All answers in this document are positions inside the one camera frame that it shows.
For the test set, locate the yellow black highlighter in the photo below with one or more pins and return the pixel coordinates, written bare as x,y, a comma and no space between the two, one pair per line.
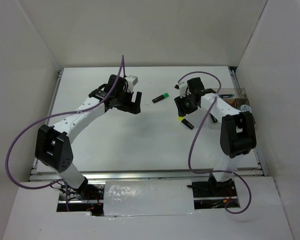
186,122

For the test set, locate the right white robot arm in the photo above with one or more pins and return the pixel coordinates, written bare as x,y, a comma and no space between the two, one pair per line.
237,131

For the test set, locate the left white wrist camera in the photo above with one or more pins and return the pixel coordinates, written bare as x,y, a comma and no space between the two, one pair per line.
131,82

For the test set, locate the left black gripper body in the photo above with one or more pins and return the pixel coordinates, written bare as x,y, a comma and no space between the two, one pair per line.
124,101

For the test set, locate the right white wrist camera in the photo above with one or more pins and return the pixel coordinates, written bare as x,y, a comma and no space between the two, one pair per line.
182,87

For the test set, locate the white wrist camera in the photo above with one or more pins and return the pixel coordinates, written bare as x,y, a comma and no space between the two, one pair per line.
131,82
182,87

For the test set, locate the white taped front panel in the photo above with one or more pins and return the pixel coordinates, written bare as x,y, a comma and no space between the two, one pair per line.
148,198

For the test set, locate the clear plastic organizer tray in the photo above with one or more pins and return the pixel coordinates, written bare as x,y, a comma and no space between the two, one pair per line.
239,99

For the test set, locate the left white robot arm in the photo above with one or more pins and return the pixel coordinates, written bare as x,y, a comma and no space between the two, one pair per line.
54,143

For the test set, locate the aluminium front rail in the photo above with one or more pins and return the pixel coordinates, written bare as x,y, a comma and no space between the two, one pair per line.
38,177

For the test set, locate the green black highlighter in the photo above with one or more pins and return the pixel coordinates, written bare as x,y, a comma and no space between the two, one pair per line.
160,98

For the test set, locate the blue gel pen teal end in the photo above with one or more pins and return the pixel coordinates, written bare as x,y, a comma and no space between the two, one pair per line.
226,96

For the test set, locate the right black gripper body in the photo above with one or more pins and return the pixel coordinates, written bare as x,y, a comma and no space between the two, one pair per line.
185,104

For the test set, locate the blue round tape dispenser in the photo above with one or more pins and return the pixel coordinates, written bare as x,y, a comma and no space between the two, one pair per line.
245,108

